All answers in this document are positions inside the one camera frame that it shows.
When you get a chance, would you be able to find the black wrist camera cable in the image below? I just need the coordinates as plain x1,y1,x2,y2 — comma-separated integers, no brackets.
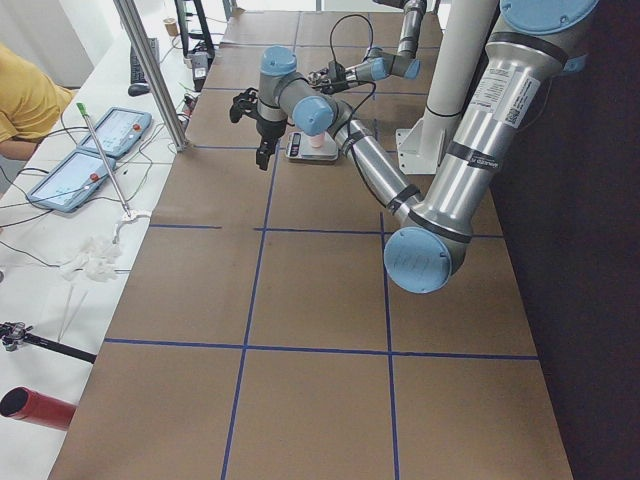
327,13,377,71

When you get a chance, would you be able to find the black computer mouse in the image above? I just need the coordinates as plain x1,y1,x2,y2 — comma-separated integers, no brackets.
127,83,150,97

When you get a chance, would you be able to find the green handled reacher stick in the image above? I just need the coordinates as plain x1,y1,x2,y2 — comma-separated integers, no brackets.
76,102,152,242

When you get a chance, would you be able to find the digital kitchen scale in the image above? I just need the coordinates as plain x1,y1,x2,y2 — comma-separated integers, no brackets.
286,131,339,164

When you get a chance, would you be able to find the teach pendant tablet far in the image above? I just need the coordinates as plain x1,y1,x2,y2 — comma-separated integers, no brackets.
90,107,152,160

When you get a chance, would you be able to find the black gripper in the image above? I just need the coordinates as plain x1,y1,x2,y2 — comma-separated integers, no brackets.
229,87,288,171
322,60,358,94

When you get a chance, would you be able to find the aluminium frame post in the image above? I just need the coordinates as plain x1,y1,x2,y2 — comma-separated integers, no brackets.
113,0,188,152

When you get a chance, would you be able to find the teach pendant tablet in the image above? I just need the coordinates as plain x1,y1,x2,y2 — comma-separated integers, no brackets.
26,150,107,213
90,107,152,160

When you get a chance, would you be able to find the glass sauce bottle steel cap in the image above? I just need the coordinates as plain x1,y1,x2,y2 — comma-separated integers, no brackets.
307,69,331,90

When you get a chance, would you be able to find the teach pendant tablet near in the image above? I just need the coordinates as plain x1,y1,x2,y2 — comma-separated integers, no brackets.
26,150,107,213

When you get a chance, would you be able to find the pink cup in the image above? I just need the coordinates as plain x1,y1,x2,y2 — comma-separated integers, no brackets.
309,132,326,148

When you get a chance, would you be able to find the black keyboard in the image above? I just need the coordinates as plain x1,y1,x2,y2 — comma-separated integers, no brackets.
129,37,160,84

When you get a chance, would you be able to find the person in yellow shirt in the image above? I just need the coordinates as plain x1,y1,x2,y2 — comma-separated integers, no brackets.
1,44,75,161

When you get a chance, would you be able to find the black tripod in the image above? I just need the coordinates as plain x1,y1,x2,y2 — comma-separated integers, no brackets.
1,322,97,364

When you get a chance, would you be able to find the red cylinder bottle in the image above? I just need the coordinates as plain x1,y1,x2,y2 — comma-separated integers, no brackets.
1,387,76,431

